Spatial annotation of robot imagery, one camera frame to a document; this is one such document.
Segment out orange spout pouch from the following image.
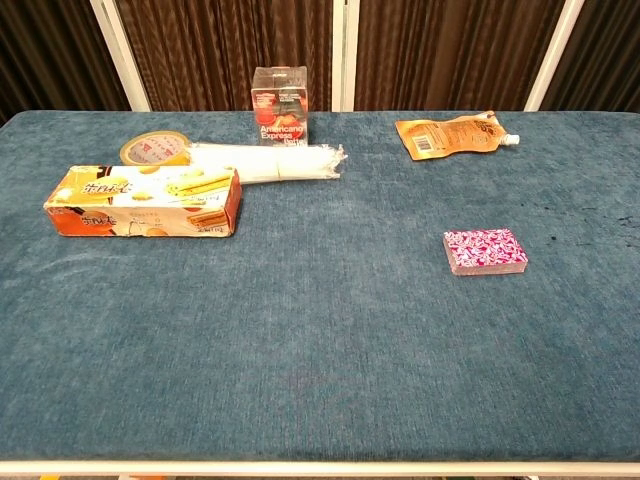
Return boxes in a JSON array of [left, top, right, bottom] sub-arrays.
[[394, 109, 521, 162]]

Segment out brown pleated screen panel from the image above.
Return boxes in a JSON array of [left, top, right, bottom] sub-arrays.
[[524, 0, 640, 112], [0, 0, 151, 126], [344, 0, 566, 112], [114, 0, 346, 112]]

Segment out clear packing tape roll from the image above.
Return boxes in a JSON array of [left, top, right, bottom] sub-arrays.
[[119, 130, 192, 167]]

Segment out orange biscuit carton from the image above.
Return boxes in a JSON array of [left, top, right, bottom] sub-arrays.
[[43, 164, 244, 239]]

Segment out clear Americano Express box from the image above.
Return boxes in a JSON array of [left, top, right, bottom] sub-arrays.
[[251, 65, 311, 148]]

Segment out white straw bundle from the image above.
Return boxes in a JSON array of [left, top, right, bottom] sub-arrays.
[[187, 142, 349, 185]]

